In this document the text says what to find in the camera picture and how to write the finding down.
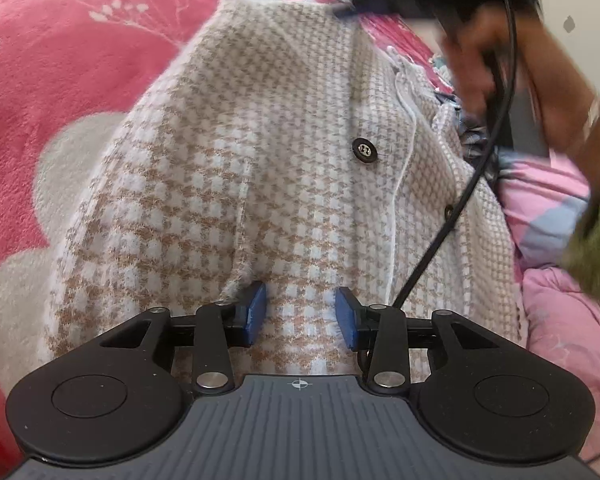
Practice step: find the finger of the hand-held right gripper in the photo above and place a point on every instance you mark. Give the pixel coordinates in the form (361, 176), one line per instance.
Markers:
(365, 10)

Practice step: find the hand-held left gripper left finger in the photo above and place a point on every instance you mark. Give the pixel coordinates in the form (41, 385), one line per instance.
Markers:
(256, 313)

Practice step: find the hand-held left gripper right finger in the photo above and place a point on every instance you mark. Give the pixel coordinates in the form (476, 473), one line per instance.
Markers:
(345, 318)

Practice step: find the beige houndstooth coat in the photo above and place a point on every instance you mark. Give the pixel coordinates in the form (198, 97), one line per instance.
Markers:
(280, 160)

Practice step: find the person's right hand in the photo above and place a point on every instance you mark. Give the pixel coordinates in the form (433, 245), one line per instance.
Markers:
(545, 75)

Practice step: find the red floral blanket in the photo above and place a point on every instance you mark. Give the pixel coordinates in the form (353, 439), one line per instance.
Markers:
(55, 60)

